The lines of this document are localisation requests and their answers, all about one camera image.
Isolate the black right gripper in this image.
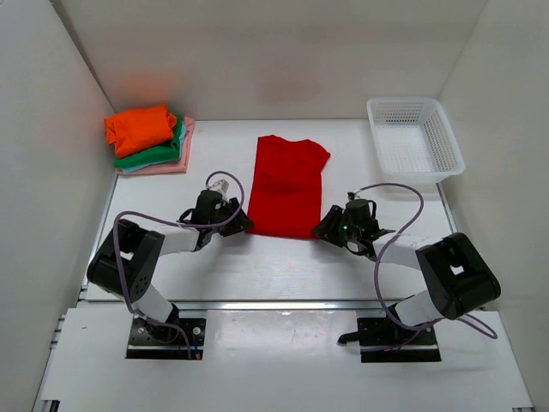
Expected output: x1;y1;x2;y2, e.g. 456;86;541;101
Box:
311;206;359;248

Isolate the red t shirt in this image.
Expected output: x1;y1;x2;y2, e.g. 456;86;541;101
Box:
247;135;330;240

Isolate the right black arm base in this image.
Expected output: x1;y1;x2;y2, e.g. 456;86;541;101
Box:
337;318;442;363

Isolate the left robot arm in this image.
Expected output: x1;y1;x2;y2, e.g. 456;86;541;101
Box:
87;189;254;342

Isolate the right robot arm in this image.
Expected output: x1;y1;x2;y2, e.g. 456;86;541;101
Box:
312;198;501;344

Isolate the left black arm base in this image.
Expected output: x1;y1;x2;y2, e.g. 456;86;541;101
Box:
125;312;207;361

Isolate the folded pink t shirt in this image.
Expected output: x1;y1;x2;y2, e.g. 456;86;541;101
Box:
116;116;195;176

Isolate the folded green t shirt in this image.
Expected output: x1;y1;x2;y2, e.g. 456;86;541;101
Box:
112;113;184;169

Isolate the folded mint t shirt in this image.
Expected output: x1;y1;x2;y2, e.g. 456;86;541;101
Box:
120;119;190;173

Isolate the white plastic basket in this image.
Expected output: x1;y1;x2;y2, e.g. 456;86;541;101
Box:
366;97;465;185

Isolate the folded orange t shirt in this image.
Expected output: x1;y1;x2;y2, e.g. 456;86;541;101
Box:
104;104;178;159

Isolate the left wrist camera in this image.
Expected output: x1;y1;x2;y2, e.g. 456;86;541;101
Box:
206;179;229;198

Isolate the aluminium table rail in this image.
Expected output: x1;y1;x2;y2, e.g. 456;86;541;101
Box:
173;300;382;312

